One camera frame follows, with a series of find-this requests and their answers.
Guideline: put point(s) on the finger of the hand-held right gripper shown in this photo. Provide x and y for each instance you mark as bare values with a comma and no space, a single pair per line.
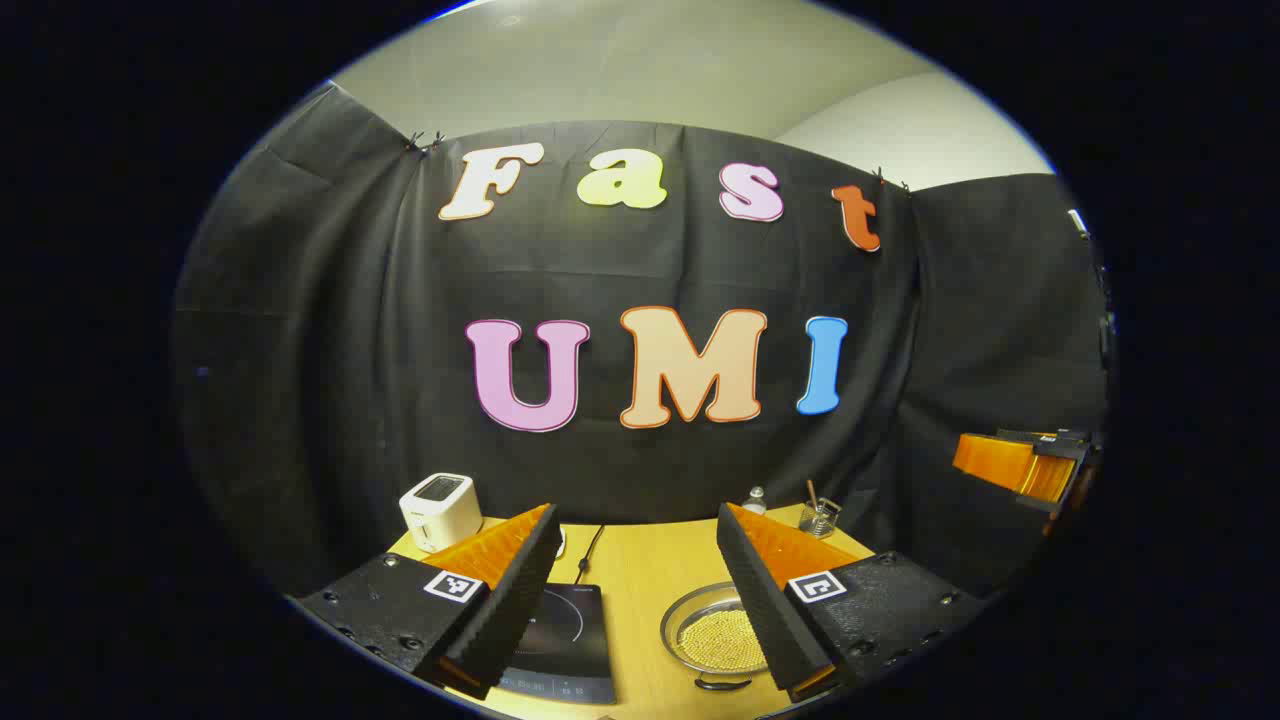
1010,463

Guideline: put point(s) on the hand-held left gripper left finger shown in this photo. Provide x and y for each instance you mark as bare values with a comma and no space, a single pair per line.
520,590

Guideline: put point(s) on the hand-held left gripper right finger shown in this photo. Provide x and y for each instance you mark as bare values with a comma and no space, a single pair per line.
765,600

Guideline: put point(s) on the pile of yellow soybeans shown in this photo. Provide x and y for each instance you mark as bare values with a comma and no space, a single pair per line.
720,640

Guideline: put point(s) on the black induction cooktop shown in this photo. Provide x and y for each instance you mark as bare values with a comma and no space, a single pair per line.
575,640

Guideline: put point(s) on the clear bottle with white label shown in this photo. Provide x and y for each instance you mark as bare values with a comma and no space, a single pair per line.
755,503

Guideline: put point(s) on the small glass jar with stick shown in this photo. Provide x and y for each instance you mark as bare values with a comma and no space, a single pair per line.
818,518

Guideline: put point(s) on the white toaster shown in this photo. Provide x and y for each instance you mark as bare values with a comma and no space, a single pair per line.
440,510

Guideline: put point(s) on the black clip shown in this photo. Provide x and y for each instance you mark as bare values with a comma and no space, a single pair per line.
425,141
890,180

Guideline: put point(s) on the black backdrop cloth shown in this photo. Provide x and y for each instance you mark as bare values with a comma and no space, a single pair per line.
650,270

